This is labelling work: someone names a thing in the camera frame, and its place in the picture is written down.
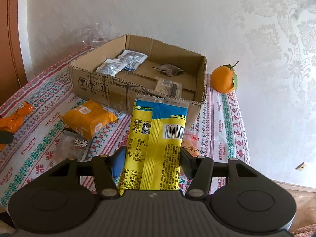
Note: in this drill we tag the black-topped clear jerky packet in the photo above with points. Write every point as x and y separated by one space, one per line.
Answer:
71 148

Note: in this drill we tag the clear cracker packet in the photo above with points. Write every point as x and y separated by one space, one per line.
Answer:
165 85

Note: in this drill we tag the small silver snack packet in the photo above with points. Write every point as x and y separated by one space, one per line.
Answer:
112 68

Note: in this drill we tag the white door frame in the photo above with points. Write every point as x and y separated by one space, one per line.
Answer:
24 29

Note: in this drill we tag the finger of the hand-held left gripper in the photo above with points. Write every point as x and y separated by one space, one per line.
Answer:
6 137

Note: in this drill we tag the patterned tablecloth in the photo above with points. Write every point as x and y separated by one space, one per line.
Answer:
222 128

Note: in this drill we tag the white blue snack packet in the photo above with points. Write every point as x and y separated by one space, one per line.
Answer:
132 59

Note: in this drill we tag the long yellow blue packet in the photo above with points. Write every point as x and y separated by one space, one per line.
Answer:
153 140

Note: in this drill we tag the orange bun packet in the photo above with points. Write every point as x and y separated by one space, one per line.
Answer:
86 118

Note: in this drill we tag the wall socket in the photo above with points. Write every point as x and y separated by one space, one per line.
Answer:
302 166

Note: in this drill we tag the clear glass mug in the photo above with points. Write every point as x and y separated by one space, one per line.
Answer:
98 33

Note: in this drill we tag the orange fruit with leaves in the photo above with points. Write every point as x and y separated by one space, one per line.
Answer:
222 79

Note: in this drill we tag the clear black-edged snack packet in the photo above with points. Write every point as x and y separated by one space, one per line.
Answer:
170 69

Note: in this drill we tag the orange snack packet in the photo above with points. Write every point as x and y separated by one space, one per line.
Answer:
12 123

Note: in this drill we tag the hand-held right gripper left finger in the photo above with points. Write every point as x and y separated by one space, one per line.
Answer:
118 163

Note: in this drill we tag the clear mooncake packet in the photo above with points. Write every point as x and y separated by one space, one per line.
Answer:
192 140

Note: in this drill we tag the pink printed cloth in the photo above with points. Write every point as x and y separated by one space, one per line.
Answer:
307 232

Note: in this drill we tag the cardboard box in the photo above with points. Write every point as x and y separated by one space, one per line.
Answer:
98 88

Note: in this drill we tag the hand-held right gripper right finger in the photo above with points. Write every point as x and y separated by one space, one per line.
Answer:
186 163

